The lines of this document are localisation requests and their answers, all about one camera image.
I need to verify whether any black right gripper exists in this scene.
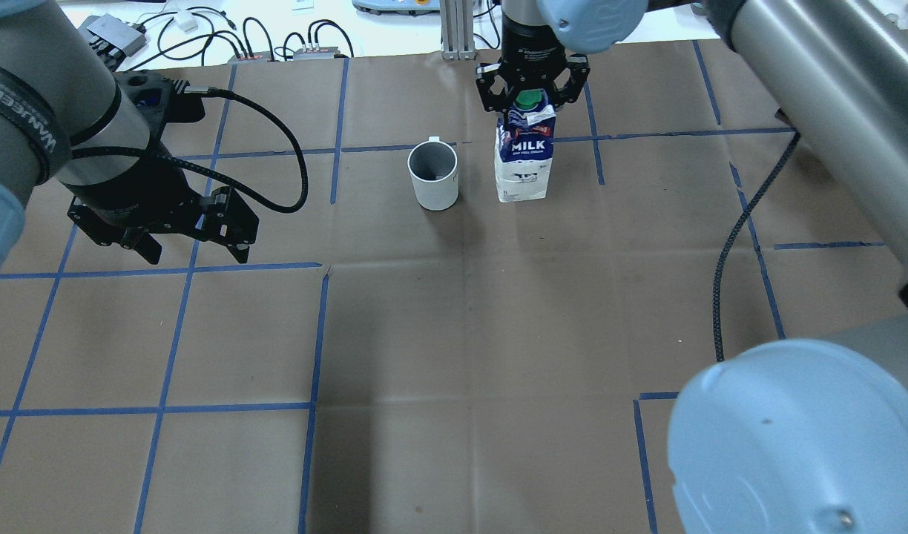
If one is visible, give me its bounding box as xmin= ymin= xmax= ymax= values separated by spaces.
xmin=476 ymin=33 xmax=592 ymax=114

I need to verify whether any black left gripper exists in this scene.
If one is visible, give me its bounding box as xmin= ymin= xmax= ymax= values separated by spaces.
xmin=67 ymin=151 xmax=260 ymax=265

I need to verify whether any blue white milk carton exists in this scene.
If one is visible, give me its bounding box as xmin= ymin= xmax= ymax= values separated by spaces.
xmin=494 ymin=89 xmax=556 ymax=203

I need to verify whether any white mug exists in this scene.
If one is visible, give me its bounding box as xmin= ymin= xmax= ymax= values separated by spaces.
xmin=407 ymin=136 xmax=458 ymax=211

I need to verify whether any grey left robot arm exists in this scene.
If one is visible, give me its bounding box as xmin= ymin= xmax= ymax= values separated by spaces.
xmin=0 ymin=1 xmax=309 ymax=271

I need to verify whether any blue teach pendant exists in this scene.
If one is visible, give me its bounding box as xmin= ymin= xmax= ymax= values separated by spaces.
xmin=350 ymin=0 xmax=451 ymax=16

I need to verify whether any grey usb hub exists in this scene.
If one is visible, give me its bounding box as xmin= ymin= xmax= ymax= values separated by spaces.
xmin=77 ymin=14 xmax=148 ymax=56

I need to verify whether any aluminium frame post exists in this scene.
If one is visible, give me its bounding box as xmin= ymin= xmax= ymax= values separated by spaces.
xmin=439 ymin=0 xmax=476 ymax=61

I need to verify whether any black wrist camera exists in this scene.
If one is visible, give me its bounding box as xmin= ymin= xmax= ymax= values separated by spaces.
xmin=113 ymin=70 xmax=209 ymax=141

